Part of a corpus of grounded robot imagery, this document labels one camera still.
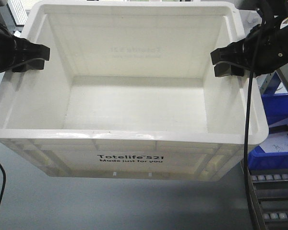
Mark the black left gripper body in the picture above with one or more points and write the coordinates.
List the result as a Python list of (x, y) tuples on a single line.
[(8, 49)]

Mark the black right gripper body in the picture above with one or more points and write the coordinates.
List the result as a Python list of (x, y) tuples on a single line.
[(270, 39)]

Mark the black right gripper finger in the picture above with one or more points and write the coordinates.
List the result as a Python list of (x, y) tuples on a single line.
[(222, 69), (231, 54)]

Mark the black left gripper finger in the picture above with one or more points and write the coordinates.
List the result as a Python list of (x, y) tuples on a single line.
[(21, 65), (27, 51)]

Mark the white plastic Totelife tote bin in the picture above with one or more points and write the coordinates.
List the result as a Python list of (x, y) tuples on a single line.
[(129, 91)]

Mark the blue bin destination right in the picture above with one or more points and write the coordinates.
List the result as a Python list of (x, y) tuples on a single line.
[(273, 152)]

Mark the destination right roller track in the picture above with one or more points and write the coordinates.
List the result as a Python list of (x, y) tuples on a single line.
[(269, 201)]

